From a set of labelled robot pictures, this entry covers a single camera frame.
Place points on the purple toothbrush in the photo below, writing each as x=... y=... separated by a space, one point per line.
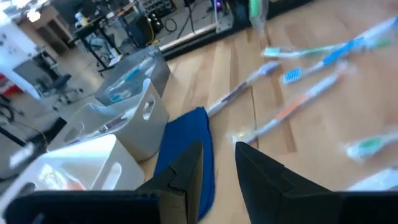
x=109 y=124
x=379 y=180
x=242 y=87

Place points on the silver metal bracket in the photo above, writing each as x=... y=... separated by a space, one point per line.
x=224 y=21

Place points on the orange toothbrush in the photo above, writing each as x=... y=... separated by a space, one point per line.
x=76 y=185
x=292 y=105

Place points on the grey plastic bin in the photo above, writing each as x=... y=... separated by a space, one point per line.
x=146 y=133

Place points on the black desk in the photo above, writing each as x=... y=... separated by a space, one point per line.
x=93 y=28

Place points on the white plastic bin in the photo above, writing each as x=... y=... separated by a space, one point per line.
x=102 y=161

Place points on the black office chair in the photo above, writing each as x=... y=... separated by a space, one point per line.
x=60 y=85

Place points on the black computer tower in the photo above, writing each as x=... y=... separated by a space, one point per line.
x=140 y=29

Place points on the dark smoked plastic bin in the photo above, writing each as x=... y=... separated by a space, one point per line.
x=158 y=74

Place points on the blue cloth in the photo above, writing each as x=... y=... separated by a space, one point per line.
x=186 y=130

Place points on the wooden cabinet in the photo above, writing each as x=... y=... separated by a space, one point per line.
x=46 y=28

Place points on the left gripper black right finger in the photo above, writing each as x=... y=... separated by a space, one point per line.
x=295 y=205

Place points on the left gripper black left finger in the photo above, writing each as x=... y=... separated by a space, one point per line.
x=93 y=207

